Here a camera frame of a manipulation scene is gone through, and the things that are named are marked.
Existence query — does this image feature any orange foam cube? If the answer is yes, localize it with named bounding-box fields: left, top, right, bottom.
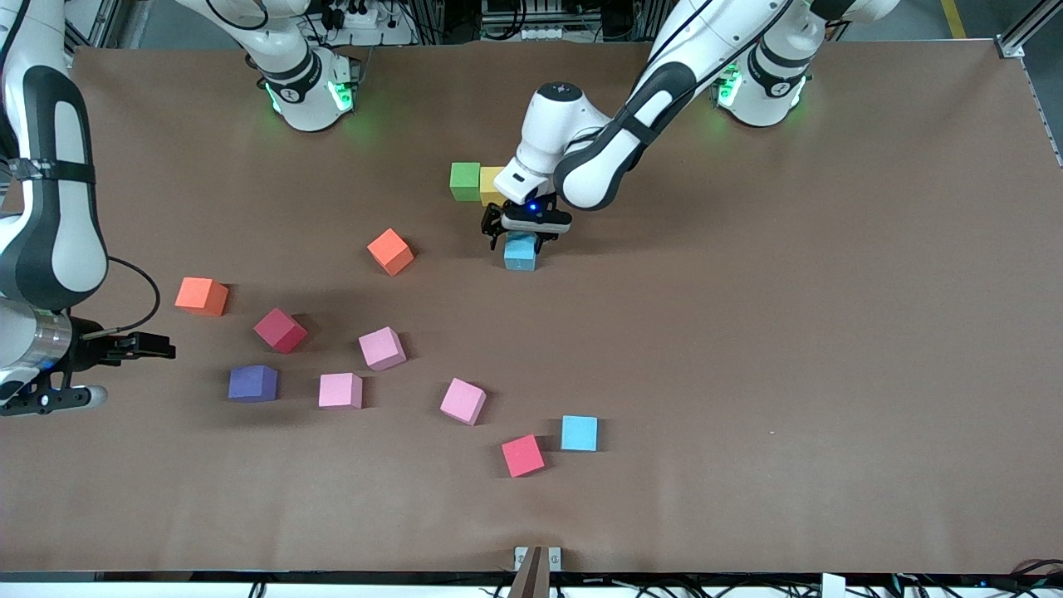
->
left=367, top=228, right=415, bottom=277
left=174, top=277, right=229, bottom=317

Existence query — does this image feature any white power strip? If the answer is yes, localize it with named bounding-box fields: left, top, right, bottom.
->
left=320, top=0, right=416, bottom=47

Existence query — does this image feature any green foam cube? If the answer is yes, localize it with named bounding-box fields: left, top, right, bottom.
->
left=449, top=162, right=483, bottom=203

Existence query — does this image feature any red foam cube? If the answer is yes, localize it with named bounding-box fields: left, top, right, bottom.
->
left=501, top=434, right=546, bottom=478

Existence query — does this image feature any aluminium frame profile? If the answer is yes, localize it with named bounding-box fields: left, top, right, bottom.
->
left=995, top=0, right=1063, bottom=167
left=79, top=12, right=138, bottom=51

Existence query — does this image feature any crimson foam cube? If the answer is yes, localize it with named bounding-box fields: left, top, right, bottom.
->
left=253, top=306, right=309, bottom=355

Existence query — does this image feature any brown table cover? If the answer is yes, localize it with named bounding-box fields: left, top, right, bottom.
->
left=0, top=37, right=1063, bottom=576

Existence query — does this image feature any small metal bracket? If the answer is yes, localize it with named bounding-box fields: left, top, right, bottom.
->
left=513, top=546, right=562, bottom=572

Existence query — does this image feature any pink foam cube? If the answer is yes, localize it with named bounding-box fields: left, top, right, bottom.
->
left=318, top=372, right=364, bottom=410
left=358, top=326, right=408, bottom=371
left=439, top=377, right=487, bottom=427

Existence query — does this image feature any aluminium frame post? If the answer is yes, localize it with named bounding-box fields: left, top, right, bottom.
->
left=507, top=546, right=545, bottom=598

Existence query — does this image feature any teal blue foam cube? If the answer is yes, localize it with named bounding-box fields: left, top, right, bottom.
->
left=503, top=232, right=540, bottom=273

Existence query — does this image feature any light blue foam cube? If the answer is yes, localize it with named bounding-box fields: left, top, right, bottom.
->
left=561, top=415, right=599, bottom=453

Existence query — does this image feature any purple foam cube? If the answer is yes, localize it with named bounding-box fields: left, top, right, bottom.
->
left=228, top=365, right=279, bottom=404

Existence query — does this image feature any metal equipment rack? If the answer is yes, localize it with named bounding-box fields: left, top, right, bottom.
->
left=480, top=0, right=582, bottom=44

